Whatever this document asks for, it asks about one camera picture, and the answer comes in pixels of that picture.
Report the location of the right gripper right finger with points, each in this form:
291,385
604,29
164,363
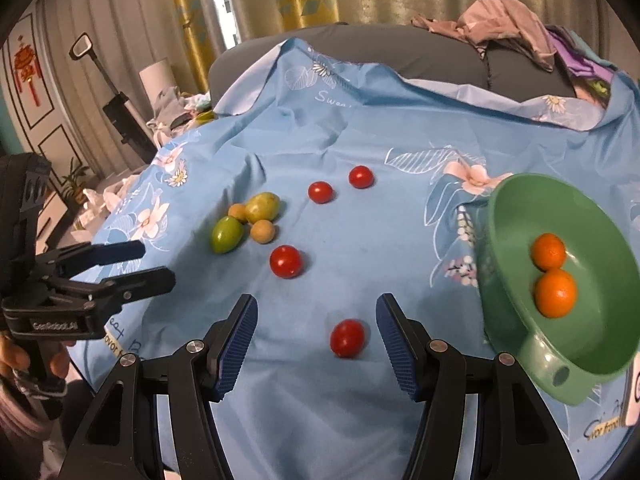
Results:
516,436

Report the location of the red chinese knot decoration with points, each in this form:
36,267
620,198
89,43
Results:
26,69

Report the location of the blue floral cloth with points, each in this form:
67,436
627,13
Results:
296,117

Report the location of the red cherry tomato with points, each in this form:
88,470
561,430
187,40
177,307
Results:
348,338
286,261

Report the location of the white table lamp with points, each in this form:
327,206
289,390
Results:
157,77

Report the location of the yellow-green oval fruit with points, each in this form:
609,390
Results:
263,206

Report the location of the cluttered clothes heap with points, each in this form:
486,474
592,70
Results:
176,112

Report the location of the beige and yellow curtains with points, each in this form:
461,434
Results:
98,44

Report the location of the lower orange tangerine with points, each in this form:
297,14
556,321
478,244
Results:
555,293

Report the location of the grey sofa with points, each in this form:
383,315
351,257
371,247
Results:
446,64

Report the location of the tan round fruit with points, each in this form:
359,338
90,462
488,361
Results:
263,231

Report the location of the green oval fruit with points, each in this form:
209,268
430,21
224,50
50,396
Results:
227,233

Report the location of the green plastic bowl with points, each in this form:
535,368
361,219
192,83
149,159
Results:
598,339

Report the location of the upper orange tangerine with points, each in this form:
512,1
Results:
548,252

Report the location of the black stick vacuum cleaner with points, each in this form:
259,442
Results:
121,112

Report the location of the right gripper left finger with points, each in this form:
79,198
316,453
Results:
119,438

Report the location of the small orange-tan round fruit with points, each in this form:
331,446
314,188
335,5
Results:
238,211

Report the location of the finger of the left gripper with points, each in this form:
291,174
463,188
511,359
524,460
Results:
100,252
135,284

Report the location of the purple garment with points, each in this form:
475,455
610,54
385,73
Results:
577,57

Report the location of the orange tangerine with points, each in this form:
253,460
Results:
555,293
548,252

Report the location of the pink clothes pile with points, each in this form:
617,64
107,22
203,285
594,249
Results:
509,23

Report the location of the person's left hand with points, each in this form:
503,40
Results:
13,357

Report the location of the small potted plant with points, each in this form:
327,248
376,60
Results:
73,183

